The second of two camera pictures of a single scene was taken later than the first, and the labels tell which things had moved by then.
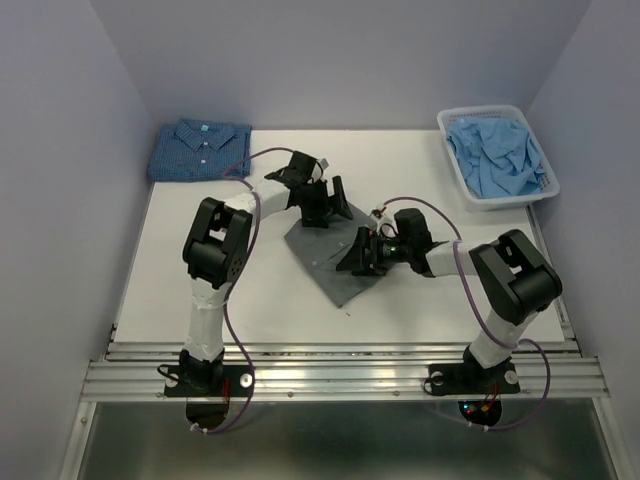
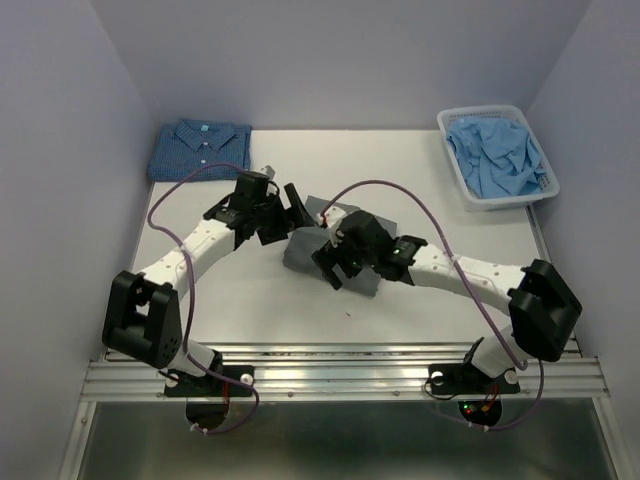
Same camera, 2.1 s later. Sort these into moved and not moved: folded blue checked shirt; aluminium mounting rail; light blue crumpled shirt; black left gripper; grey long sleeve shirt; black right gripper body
Moved: black left gripper; black right gripper body; grey long sleeve shirt
Not moved: light blue crumpled shirt; aluminium mounting rail; folded blue checked shirt
